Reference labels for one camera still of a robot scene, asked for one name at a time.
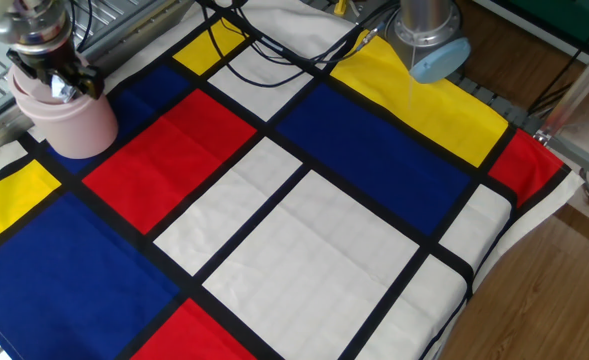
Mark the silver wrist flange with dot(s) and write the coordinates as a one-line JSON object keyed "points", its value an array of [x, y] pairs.
{"points": [[41, 30]]}

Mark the colour block tablecloth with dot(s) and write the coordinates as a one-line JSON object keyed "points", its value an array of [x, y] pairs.
{"points": [[374, 150]]}

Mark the aluminium frame rail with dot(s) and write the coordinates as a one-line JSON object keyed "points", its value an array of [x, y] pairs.
{"points": [[584, 157]]}

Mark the pink swing-lid trash can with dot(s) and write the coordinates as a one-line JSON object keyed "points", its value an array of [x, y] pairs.
{"points": [[79, 130]]}

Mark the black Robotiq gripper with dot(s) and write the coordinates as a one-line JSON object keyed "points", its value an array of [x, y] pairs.
{"points": [[44, 60]]}

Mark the aluminium corner frame post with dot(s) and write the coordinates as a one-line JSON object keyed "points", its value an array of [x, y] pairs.
{"points": [[574, 95]]}

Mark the white paper ball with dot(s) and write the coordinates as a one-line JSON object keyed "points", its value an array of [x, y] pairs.
{"points": [[65, 90]]}

